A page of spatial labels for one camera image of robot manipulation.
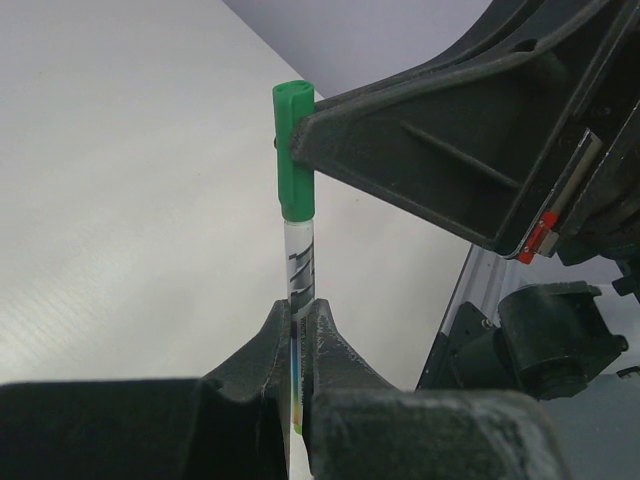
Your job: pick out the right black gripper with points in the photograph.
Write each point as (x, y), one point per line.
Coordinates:
(574, 143)

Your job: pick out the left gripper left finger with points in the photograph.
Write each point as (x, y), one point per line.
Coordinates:
(232, 423)

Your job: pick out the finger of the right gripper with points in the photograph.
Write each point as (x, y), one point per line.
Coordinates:
(424, 140)

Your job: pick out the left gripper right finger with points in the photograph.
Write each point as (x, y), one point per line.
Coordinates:
(359, 426)

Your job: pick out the green whiteboard marker pen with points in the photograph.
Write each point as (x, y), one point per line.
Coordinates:
(300, 270)

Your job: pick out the green pen cap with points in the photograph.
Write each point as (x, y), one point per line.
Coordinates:
(293, 101)

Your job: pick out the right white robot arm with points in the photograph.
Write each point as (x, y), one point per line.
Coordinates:
(550, 340)

